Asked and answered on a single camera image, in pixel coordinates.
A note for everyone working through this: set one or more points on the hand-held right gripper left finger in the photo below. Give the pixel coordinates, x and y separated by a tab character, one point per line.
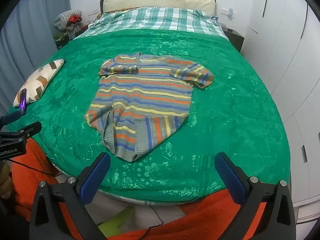
96	175

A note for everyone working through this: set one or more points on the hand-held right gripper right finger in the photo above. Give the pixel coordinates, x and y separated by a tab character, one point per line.
228	177

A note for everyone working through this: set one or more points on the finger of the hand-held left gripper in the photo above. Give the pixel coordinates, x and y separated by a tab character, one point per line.
27	131
11	118

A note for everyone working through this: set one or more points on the striped knit sweater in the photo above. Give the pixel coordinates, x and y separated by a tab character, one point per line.
145	92

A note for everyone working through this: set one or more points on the pile of clothes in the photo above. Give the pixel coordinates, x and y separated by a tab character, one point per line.
71	31

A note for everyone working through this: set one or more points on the person's left hand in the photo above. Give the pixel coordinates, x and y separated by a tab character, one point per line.
5	182

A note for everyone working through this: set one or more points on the smartphone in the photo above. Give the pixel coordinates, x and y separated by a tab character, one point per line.
22	100

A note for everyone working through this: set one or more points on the white brown patterned pillow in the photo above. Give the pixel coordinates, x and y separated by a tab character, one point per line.
40	80

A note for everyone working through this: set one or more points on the yellow green object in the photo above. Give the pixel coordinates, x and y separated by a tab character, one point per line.
117	222

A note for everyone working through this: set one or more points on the green floral blanket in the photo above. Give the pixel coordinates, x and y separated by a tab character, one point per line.
225	117

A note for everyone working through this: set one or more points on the blue grey curtain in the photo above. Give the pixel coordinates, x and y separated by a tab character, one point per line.
25	30

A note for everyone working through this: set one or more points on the grey knitted cloth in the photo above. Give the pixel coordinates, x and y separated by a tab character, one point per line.
62	18

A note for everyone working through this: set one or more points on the white wardrobe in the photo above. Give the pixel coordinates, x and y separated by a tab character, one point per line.
287	55

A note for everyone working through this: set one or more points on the dark nightstand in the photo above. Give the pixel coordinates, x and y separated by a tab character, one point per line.
236	38

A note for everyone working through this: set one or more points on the green checked bedsheet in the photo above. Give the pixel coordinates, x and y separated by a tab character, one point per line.
155	20

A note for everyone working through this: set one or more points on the cream padded headboard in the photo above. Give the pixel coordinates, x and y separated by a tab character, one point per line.
160	0

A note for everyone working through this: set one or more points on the white wall socket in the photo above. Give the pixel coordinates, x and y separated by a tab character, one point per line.
92	11

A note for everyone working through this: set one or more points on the white wall switch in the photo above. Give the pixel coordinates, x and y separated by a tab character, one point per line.
228	13

